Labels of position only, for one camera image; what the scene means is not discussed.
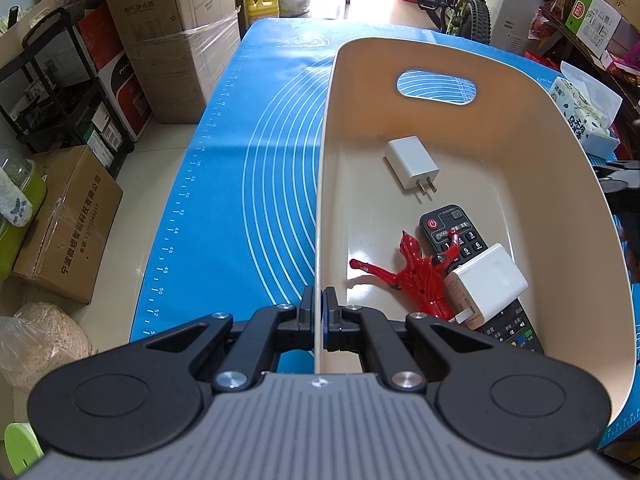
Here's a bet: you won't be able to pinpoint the yellow oil jug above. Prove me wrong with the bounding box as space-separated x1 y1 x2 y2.
246 0 280 24

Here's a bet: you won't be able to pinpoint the brown cardboard box on floor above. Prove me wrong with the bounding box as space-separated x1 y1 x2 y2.
12 145 122 304

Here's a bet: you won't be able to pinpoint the black metal shelf rack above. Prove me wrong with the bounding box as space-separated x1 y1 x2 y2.
1 8 134 177

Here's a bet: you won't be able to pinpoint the red and white appliance box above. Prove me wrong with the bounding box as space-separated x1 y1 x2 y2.
77 3 152 142

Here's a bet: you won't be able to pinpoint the beige plastic storage bin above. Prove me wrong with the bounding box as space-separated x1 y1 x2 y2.
316 38 636 413

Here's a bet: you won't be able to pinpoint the patterned tissue pack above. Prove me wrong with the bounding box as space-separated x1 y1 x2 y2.
549 62 623 159

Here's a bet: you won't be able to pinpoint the clear bag of grain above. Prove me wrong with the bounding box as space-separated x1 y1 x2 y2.
1 302 93 393

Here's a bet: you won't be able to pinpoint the green lidded container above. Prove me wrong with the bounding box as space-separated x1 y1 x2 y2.
0 148 47 281

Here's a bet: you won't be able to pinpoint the red toy figure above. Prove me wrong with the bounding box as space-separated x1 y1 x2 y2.
349 229 461 321

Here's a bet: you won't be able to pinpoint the large stacked cardboard boxes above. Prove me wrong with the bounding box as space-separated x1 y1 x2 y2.
106 0 240 124

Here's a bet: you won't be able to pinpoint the green and white carton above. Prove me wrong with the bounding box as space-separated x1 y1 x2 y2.
565 0 622 58

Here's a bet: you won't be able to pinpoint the blue silicone table mat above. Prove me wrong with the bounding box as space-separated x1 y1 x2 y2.
131 18 639 439

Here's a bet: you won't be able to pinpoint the white cube wall charger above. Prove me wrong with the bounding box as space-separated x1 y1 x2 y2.
444 243 528 330

